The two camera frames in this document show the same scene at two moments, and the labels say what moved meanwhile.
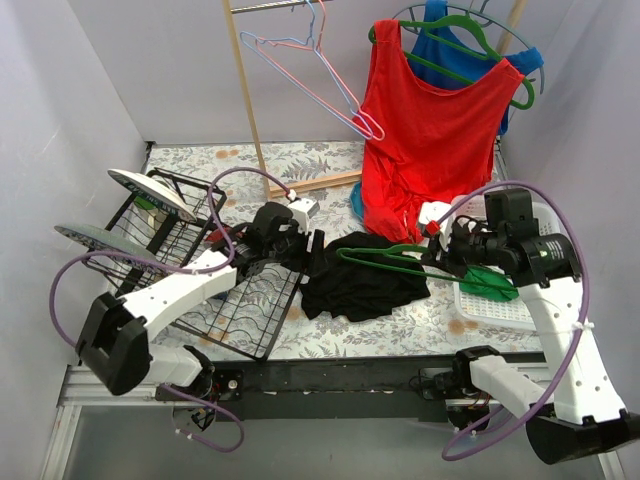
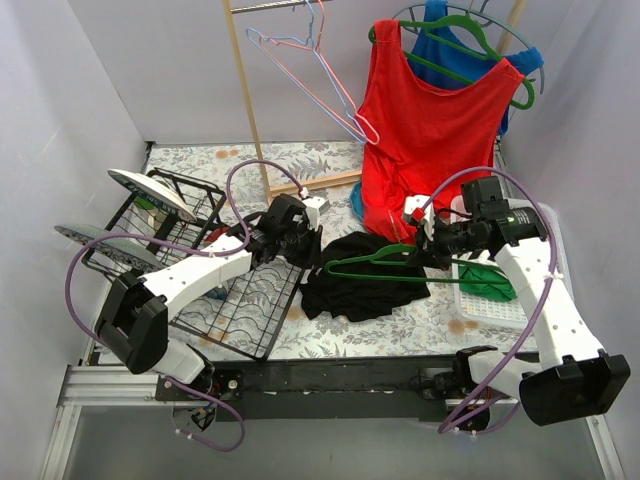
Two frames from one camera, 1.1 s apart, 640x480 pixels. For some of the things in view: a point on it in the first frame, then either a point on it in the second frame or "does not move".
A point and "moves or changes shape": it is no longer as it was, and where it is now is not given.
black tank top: (355, 290) does not move
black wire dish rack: (163, 220) does not move
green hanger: (342, 254) moves or changes shape
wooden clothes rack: (515, 14) does not move
